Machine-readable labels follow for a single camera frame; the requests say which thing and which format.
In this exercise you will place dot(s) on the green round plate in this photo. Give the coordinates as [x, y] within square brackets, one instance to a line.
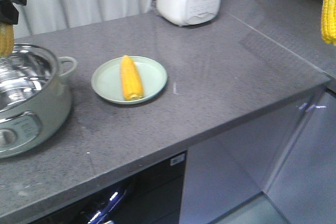
[107, 83]

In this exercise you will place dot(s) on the tall yellow corn cob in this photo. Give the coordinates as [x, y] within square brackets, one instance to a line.
[328, 21]

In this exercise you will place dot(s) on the corn cob with pale patch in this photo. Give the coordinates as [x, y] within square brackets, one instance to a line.
[7, 39]

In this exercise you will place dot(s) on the green electric cooking pot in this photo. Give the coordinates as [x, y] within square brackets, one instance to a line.
[35, 97]

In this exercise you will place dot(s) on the black drawer sterilizer cabinet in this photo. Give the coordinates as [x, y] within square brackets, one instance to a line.
[153, 195]

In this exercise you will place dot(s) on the grey cabinet door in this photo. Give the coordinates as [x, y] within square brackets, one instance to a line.
[235, 164]

